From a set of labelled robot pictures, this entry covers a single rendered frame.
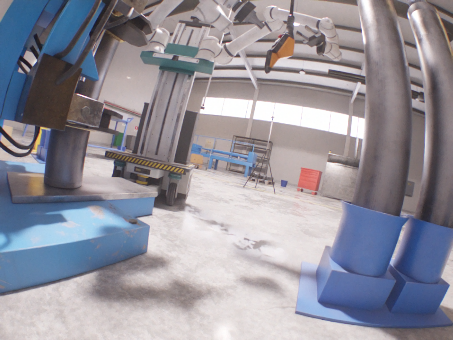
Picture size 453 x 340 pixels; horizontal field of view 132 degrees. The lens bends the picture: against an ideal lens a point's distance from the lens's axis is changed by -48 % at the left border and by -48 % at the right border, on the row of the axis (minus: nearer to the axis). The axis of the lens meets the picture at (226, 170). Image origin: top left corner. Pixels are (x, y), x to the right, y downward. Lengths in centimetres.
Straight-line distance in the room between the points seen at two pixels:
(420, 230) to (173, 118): 186
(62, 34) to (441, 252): 146
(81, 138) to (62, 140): 10
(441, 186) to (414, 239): 23
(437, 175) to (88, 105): 126
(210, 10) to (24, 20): 87
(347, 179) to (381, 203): 734
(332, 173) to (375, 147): 727
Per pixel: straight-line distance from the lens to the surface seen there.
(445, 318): 109
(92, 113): 71
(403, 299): 89
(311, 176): 741
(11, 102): 94
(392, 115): 79
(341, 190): 803
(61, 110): 65
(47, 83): 65
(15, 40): 98
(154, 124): 185
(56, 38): 72
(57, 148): 99
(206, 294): 66
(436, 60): 110
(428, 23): 125
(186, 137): 190
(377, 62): 91
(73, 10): 77
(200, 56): 174
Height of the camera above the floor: 41
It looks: 2 degrees down
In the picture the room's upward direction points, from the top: 12 degrees clockwise
